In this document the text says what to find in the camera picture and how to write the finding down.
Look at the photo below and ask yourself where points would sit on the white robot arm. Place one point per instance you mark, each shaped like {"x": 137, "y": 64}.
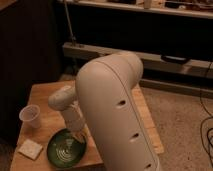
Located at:
{"x": 102, "y": 100}

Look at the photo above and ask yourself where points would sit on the green ceramic bowl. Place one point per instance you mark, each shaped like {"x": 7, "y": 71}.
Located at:
{"x": 64, "y": 151}

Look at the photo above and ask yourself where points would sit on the metal pole stand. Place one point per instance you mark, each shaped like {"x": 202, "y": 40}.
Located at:
{"x": 72, "y": 36}

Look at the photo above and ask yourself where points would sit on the clear plastic cup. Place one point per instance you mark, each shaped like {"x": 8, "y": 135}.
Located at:
{"x": 30, "y": 115}

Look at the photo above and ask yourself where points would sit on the black device on shelf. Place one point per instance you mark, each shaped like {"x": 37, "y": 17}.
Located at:
{"x": 175, "y": 59}

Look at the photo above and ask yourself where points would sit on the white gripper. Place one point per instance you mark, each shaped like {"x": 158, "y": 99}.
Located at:
{"x": 74, "y": 122}

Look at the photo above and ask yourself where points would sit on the wooden shelf unit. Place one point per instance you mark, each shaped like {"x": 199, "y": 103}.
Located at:
{"x": 105, "y": 28}

